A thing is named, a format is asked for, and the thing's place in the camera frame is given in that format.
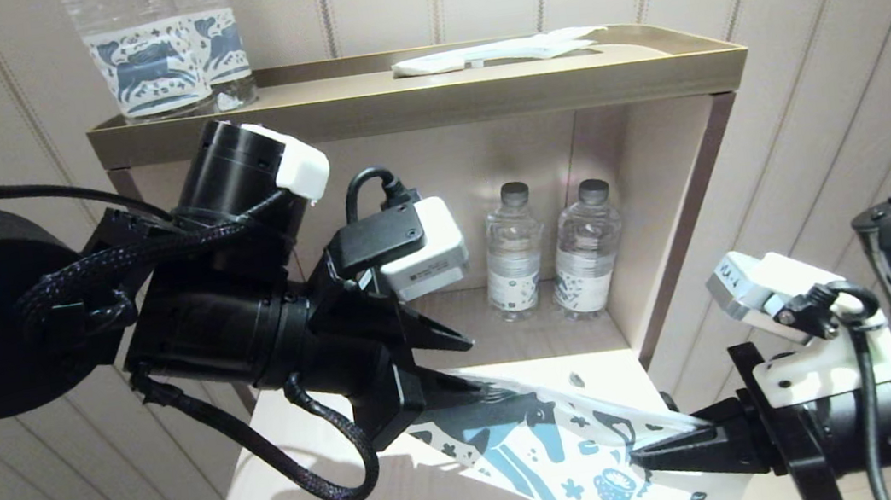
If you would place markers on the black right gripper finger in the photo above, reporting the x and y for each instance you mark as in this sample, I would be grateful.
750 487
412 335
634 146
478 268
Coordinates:
705 457
718 425

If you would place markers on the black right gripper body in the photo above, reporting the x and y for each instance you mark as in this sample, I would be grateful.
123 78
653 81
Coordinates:
780 438

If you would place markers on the white horse-print paper pouch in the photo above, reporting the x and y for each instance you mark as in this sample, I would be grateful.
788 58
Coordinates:
542 461

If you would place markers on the large horse-label water bottle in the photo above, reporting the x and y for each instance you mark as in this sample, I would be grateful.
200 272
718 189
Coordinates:
146 66
226 51

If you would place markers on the white plastic sachet wrapper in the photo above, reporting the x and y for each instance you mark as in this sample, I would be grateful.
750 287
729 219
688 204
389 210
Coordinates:
505 50

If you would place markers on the beige brown shelf unit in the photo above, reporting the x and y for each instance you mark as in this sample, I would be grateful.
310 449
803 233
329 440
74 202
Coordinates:
562 88

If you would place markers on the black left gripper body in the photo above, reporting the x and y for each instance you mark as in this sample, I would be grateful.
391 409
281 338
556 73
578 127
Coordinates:
364 347

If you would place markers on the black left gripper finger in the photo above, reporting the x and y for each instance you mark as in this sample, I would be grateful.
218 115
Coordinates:
435 337
460 390

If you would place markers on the small clear water bottle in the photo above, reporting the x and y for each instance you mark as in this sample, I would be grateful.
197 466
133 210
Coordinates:
515 267
585 266

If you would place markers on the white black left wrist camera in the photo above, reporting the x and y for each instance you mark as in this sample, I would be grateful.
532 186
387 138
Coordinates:
429 252

